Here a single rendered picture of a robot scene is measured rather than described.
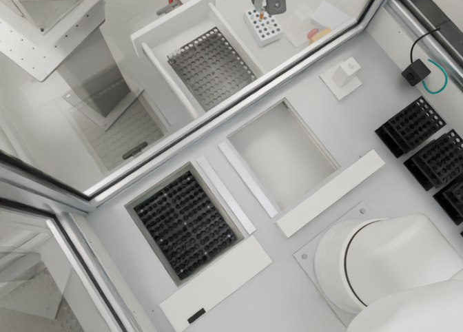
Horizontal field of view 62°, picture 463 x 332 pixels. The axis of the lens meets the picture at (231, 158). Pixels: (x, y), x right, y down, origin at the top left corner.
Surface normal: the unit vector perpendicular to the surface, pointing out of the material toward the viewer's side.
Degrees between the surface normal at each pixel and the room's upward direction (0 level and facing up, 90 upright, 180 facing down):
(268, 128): 0
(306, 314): 0
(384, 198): 0
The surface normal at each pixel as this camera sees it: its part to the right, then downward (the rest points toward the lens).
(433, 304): -0.22, -0.84
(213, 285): 0.05, -0.25
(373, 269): -0.76, 0.46
